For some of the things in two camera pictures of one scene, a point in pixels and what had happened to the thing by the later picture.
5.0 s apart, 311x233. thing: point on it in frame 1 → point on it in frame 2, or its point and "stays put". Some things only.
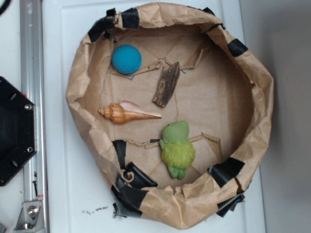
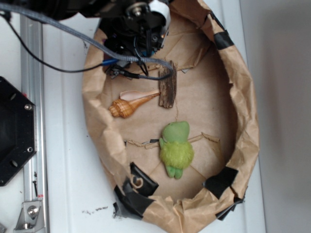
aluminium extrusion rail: (33, 88) stays put
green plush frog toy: (178, 152) stays put
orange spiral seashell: (126, 111) → (128, 101)
